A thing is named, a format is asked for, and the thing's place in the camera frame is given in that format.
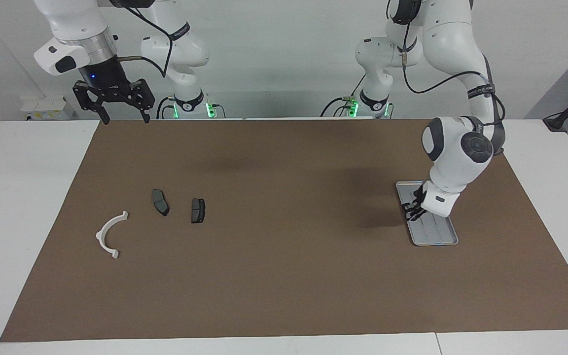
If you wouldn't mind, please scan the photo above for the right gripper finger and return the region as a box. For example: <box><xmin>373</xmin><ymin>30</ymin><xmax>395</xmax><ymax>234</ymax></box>
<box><xmin>131</xmin><ymin>79</ymin><xmax>155</xmax><ymax>124</ymax></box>
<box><xmin>72</xmin><ymin>81</ymin><xmax>111</xmax><ymax>125</ymax></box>

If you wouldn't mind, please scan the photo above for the silver metal tray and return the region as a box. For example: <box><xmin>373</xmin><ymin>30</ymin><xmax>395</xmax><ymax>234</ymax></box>
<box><xmin>395</xmin><ymin>181</ymin><xmax>459</xmax><ymax>247</ymax></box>

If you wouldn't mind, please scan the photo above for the white cardboard box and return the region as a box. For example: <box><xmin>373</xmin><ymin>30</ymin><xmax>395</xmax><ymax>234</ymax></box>
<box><xmin>20</xmin><ymin>96</ymin><xmax>75</xmax><ymax>121</ymax></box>

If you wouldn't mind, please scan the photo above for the long dark brake pad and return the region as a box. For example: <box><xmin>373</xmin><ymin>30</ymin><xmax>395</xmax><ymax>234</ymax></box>
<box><xmin>151</xmin><ymin>189</ymin><xmax>170</xmax><ymax>217</ymax></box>

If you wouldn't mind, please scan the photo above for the short dark brake pad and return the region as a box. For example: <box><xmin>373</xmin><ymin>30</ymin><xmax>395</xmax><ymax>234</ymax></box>
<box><xmin>191</xmin><ymin>198</ymin><xmax>207</xmax><ymax>224</ymax></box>

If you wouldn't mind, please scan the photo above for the brown table mat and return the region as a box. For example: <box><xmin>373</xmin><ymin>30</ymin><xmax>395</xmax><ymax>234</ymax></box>
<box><xmin>0</xmin><ymin>118</ymin><xmax>568</xmax><ymax>343</ymax></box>

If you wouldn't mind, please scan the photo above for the black right base cable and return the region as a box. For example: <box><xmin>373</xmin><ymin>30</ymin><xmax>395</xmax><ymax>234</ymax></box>
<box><xmin>156</xmin><ymin>96</ymin><xmax>176</xmax><ymax>120</ymax></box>

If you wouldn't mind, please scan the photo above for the black base cable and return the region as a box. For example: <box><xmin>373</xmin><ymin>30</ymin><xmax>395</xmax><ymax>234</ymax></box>
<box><xmin>320</xmin><ymin>74</ymin><xmax>366</xmax><ymax>119</ymax></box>
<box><xmin>156</xmin><ymin>96</ymin><xmax>176</xmax><ymax>120</ymax></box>

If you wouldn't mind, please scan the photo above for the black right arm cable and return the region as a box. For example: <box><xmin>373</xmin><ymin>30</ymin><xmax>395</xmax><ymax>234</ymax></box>
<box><xmin>111</xmin><ymin>0</ymin><xmax>188</xmax><ymax>79</ymax></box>

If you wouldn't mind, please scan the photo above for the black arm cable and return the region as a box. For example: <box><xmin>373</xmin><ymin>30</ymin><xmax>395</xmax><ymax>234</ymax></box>
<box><xmin>388</xmin><ymin>0</ymin><xmax>507</xmax><ymax>129</ymax></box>
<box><xmin>111</xmin><ymin>0</ymin><xmax>188</xmax><ymax>79</ymax></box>

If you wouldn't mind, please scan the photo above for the black left base cable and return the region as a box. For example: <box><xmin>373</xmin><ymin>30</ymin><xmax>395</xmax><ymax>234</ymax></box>
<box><xmin>320</xmin><ymin>74</ymin><xmax>366</xmax><ymax>119</ymax></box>

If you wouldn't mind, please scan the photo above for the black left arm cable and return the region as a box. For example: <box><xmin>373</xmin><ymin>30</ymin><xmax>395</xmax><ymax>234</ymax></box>
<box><xmin>388</xmin><ymin>0</ymin><xmax>507</xmax><ymax>129</ymax></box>

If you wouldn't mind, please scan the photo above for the white semicircular bracket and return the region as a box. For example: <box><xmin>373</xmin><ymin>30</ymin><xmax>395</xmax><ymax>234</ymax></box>
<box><xmin>96</xmin><ymin>211</ymin><xmax>129</xmax><ymax>260</ymax></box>

